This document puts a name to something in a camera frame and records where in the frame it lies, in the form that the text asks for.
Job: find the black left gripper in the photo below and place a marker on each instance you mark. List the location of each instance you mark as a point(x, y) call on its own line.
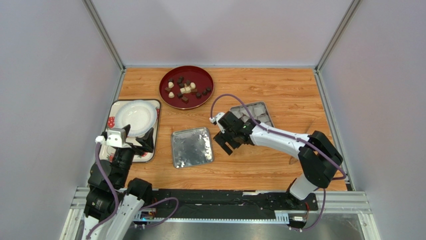
point(147, 142)

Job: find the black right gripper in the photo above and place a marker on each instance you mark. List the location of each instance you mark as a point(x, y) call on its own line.
point(230, 135)

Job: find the pink square chocolate tin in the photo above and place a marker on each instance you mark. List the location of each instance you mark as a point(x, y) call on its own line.
point(258, 110)

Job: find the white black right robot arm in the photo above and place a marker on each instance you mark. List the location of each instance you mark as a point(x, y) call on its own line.
point(318, 157)

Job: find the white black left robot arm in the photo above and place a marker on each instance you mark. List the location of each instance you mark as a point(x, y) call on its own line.
point(112, 200)

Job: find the white scalloped plate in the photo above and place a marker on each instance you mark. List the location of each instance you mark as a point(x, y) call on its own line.
point(140, 114)

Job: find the strawberry pattern rectangular tray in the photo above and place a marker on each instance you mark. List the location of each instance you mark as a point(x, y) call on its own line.
point(117, 104)

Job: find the silver square tin lid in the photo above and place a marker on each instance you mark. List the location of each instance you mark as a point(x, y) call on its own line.
point(191, 147)

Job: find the dark red round tray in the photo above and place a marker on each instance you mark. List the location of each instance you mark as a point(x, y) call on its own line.
point(195, 74)

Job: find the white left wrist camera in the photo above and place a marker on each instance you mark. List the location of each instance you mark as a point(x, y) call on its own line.
point(113, 138)

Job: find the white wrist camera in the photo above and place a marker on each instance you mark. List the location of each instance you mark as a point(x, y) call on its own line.
point(214, 119)
point(113, 138)

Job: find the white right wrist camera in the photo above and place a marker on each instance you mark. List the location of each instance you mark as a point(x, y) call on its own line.
point(214, 119)

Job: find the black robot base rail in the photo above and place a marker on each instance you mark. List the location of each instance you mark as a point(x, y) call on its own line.
point(228, 206)

